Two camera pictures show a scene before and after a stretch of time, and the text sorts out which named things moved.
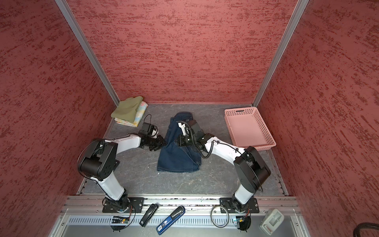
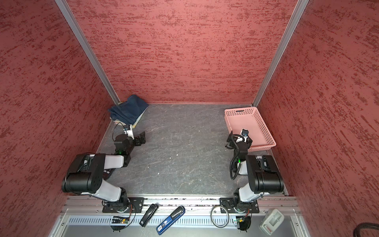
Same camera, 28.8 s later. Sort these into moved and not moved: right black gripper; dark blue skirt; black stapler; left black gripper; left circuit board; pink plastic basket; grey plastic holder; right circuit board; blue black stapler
Moved: left black gripper; right black gripper; dark blue skirt
Not moved: right circuit board; black stapler; pink plastic basket; grey plastic holder; blue black stapler; left circuit board
